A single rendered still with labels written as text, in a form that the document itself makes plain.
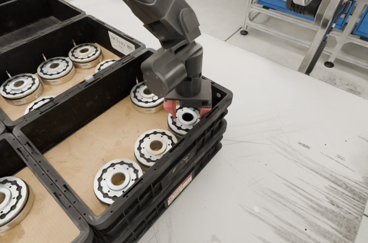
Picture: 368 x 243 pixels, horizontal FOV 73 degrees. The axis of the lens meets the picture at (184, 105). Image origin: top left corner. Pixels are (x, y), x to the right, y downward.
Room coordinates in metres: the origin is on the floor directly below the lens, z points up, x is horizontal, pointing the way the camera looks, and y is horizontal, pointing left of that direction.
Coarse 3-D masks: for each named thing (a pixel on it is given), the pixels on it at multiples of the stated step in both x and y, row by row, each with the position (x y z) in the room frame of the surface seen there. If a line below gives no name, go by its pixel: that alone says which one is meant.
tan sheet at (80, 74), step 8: (104, 48) 0.75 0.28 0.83; (104, 56) 0.70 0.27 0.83; (112, 56) 0.70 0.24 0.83; (80, 72) 0.62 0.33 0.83; (88, 72) 0.62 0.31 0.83; (40, 80) 0.58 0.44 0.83; (72, 80) 0.58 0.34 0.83; (80, 80) 0.58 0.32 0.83; (48, 88) 0.54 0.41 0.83; (56, 88) 0.54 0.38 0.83; (64, 88) 0.54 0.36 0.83; (0, 96) 0.51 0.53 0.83; (40, 96) 0.51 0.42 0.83; (0, 104) 0.48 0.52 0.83; (8, 104) 0.48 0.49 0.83; (8, 112) 0.45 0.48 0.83; (16, 112) 0.45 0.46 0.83; (24, 112) 0.45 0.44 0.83
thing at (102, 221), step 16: (128, 64) 0.54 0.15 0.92; (96, 80) 0.46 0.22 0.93; (64, 96) 0.41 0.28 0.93; (48, 112) 0.36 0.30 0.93; (208, 112) 0.36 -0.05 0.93; (16, 128) 0.32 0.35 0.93; (192, 128) 0.32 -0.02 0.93; (32, 144) 0.27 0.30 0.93; (176, 144) 0.27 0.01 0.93; (160, 160) 0.24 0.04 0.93; (144, 176) 0.21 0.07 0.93; (64, 192) 0.18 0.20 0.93; (80, 208) 0.15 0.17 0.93; (112, 208) 0.15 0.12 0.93; (96, 224) 0.13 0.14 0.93
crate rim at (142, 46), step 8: (80, 16) 0.79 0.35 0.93; (88, 16) 0.79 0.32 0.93; (64, 24) 0.74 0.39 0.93; (72, 24) 0.75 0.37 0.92; (104, 24) 0.74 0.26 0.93; (48, 32) 0.69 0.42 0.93; (120, 32) 0.69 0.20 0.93; (32, 40) 0.65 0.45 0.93; (136, 40) 0.64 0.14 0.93; (8, 48) 0.60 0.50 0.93; (16, 48) 0.61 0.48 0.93; (144, 48) 0.60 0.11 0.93; (128, 56) 0.56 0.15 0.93; (112, 64) 0.53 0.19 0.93; (104, 72) 0.50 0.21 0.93; (72, 88) 0.44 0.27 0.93; (56, 96) 0.41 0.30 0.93; (48, 104) 0.38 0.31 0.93; (0, 112) 0.37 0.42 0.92; (32, 112) 0.36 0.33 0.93; (8, 120) 0.34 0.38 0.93; (16, 120) 0.34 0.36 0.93; (8, 128) 0.32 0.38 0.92
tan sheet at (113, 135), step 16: (128, 96) 0.51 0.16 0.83; (112, 112) 0.45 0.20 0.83; (128, 112) 0.45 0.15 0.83; (160, 112) 0.45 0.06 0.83; (96, 128) 0.39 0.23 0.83; (112, 128) 0.39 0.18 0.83; (128, 128) 0.39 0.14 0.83; (144, 128) 0.39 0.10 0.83; (160, 128) 0.39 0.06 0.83; (64, 144) 0.34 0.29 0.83; (80, 144) 0.34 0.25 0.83; (96, 144) 0.34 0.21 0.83; (112, 144) 0.34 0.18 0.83; (128, 144) 0.34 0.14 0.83; (48, 160) 0.30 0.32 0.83; (64, 160) 0.30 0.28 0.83; (80, 160) 0.30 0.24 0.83; (96, 160) 0.30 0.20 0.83; (64, 176) 0.26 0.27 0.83; (80, 176) 0.26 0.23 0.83; (80, 192) 0.22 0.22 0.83; (96, 208) 0.19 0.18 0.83
